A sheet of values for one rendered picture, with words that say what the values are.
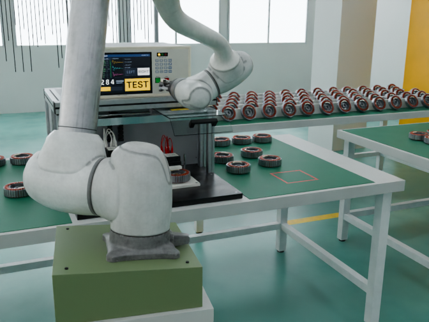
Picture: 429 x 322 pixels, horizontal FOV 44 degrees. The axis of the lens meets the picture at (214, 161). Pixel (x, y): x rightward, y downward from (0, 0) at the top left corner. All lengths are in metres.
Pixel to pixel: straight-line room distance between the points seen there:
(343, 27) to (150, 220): 4.75
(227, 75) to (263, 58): 7.71
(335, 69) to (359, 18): 0.58
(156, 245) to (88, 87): 0.44
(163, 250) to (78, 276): 0.22
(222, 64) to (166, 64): 0.49
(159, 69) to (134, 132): 0.32
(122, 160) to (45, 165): 0.21
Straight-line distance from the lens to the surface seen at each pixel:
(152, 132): 2.38
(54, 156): 1.38
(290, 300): 2.89
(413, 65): 5.71
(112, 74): 2.17
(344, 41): 5.87
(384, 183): 2.41
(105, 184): 1.31
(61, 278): 1.26
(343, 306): 2.89
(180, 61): 2.24
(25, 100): 8.49
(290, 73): 9.81
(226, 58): 1.78
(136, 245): 1.32
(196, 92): 1.74
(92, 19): 1.43
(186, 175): 2.15
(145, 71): 2.20
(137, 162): 1.28
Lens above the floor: 1.44
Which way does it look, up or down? 15 degrees down
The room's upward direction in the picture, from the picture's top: 1 degrees clockwise
